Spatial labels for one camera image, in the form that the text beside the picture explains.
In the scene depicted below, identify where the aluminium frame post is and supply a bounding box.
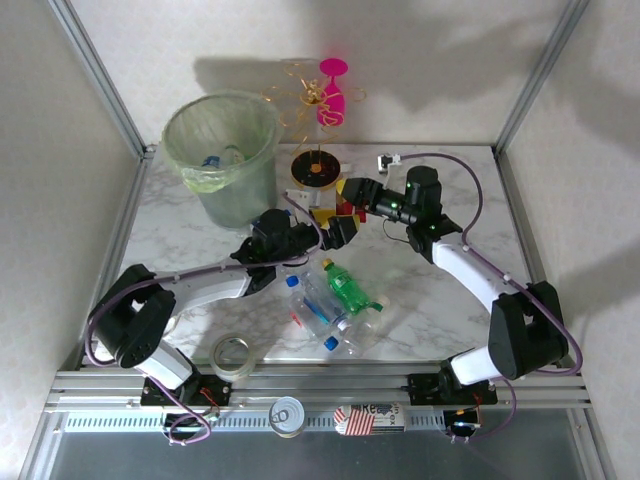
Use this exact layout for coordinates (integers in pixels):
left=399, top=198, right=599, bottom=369
left=47, top=0, right=156, bottom=161
left=492, top=0, right=594, bottom=156

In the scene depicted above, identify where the green plastic bin liner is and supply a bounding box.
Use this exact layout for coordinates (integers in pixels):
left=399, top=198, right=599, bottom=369
left=160, top=92, right=285, bottom=196

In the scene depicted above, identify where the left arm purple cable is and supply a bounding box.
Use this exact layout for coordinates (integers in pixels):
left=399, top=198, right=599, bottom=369
left=83, top=192, right=324, bottom=446

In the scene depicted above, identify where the red yellow label bottle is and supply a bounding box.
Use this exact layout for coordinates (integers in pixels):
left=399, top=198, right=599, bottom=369
left=333, top=192, right=369, bottom=224

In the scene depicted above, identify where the grey mesh waste bin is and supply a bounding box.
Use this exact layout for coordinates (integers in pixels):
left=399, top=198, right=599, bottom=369
left=162, top=93, right=282, bottom=230

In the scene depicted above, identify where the small circuit board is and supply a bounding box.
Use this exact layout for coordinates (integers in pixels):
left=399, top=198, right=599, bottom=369
left=443, top=407, right=484, bottom=432
left=163, top=409, right=221, bottom=434

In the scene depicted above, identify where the green plastic bottle yellow cap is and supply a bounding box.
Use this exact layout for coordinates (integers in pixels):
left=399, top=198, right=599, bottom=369
left=321, top=258, right=377, bottom=316

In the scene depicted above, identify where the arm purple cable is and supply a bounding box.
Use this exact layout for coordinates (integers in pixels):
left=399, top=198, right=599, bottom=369
left=83, top=192, right=324, bottom=446
left=397, top=152, right=584, bottom=446

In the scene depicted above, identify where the aluminium cross rail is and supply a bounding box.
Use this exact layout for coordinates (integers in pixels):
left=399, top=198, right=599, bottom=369
left=44, top=360, right=594, bottom=414

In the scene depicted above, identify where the grey slotted cable duct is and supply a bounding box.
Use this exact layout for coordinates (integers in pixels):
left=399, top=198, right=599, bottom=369
left=62, top=410, right=449, bottom=435

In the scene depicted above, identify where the gold wire glass rack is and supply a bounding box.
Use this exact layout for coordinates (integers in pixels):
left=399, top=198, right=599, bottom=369
left=262, top=62, right=369, bottom=193

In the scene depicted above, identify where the clear tape roll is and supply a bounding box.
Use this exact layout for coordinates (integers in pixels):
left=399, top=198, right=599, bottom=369
left=209, top=333, right=256, bottom=382

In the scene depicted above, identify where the grey metal panel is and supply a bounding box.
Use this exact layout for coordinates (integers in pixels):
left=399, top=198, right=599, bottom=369
left=19, top=412, right=616, bottom=480

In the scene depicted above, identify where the aluminium side rail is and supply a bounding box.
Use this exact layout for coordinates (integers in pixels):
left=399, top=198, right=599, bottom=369
left=59, top=147, right=156, bottom=374
left=492, top=147, right=584, bottom=374

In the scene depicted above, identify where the striped printed can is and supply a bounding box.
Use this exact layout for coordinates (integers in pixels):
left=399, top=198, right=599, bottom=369
left=333, top=402, right=407, bottom=437

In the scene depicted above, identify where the pink wine glass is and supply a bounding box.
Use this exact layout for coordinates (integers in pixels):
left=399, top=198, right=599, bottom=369
left=317, top=58, right=350, bottom=127

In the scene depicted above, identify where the clear bottle blue red label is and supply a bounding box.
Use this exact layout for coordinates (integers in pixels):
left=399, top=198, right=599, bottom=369
left=287, top=293, right=340, bottom=351

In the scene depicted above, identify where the silver tin can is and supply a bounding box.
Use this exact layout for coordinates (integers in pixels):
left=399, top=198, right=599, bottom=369
left=268, top=395, right=307, bottom=440

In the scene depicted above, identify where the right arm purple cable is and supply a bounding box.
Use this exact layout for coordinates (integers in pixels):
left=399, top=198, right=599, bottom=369
left=397, top=152, right=584, bottom=446

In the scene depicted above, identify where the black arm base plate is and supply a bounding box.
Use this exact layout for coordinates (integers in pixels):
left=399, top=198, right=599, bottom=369
left=140, top=372, right=235, bottom=407
left=407, top=372, right=500, bottom=407

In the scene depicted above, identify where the long clear bottle white cap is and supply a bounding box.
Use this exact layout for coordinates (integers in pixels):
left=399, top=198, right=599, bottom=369
left=298, top=271, right=355, bottom=332

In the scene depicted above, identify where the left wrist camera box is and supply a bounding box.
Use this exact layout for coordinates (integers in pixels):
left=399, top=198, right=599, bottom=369
left=285, top=188, right=322, bottom=211

